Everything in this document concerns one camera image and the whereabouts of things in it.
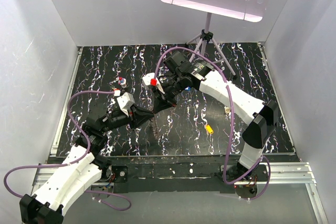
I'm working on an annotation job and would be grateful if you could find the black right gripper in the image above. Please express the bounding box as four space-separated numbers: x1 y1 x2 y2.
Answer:
152 74 186 114

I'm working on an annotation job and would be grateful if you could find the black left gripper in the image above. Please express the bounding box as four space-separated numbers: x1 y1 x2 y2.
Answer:
101 103 154 133

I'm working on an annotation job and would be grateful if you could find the silver keyring holder with keys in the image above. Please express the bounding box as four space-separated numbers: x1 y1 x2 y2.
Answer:
150 116 160 141

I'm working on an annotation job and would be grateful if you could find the yellow tagged key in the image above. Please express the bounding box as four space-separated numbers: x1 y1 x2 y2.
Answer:
204 124 214 134

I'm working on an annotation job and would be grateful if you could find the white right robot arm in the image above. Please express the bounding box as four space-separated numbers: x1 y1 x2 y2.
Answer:
142 47 279 184

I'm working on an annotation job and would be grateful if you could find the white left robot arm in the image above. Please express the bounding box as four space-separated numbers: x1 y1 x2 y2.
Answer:
19 105 154 223

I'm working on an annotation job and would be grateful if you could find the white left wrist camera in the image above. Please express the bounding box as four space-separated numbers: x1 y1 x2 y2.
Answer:
117 92 134 117

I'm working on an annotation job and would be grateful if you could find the black base frame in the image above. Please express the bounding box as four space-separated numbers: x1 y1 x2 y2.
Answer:
99 154 268 195

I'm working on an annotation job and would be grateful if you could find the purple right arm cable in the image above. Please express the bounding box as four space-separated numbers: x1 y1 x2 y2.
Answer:
154 47 271 200

